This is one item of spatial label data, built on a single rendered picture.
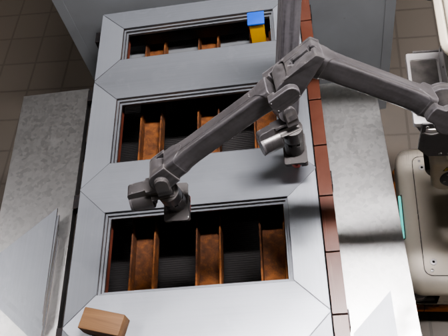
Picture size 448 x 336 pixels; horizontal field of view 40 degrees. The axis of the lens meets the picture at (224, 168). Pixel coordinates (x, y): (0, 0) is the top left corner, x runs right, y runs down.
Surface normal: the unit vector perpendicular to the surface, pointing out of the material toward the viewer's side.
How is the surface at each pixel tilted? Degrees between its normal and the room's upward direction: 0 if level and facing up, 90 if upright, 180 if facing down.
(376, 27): 90
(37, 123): 0
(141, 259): 0
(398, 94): 73
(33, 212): 0
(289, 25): 58
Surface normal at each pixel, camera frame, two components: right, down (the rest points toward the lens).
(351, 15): 0.01, 0.85
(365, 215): -0.16, -0.52
